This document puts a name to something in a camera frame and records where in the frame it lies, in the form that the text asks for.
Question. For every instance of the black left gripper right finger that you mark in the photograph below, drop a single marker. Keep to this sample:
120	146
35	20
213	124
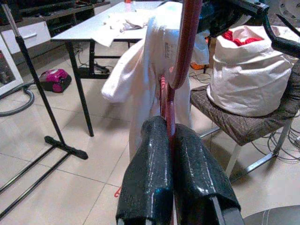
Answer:
199	187

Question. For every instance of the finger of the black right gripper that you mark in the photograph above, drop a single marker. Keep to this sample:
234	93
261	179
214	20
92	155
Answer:
215	16

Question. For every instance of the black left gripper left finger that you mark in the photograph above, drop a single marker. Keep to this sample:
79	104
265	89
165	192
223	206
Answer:
147	178

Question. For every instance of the red clothes hanger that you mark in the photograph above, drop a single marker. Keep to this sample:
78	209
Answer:
187	35
116	192

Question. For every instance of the white shirt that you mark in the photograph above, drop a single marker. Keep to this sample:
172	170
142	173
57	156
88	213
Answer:
140	82

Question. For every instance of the red clothes pile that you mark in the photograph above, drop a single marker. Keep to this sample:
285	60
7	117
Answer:
239	39

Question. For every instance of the orange bag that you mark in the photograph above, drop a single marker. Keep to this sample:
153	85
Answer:
198	66

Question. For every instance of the white laundry bag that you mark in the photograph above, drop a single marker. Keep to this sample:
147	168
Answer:
248	79

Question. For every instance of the brown checked chrome chair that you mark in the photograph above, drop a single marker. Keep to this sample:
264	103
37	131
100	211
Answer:
234	119

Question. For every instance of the white crumpled garment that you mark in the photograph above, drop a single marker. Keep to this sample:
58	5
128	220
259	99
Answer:
131	24

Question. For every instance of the cream flat garment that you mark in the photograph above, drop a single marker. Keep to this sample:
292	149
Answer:
105	35

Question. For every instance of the white table black legs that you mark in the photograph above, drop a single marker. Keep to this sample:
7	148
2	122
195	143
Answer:
93	25

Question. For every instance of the magenta vacuum cleaner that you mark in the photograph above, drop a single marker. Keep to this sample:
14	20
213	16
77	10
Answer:
55	79

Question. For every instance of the chrome and black clothes rack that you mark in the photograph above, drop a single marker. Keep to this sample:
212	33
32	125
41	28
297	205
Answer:
35	77

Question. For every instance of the white glass-door cabinet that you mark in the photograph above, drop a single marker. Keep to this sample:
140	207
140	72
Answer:
9	70

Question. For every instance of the white drawer unit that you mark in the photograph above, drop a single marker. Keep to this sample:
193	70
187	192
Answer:
23	39

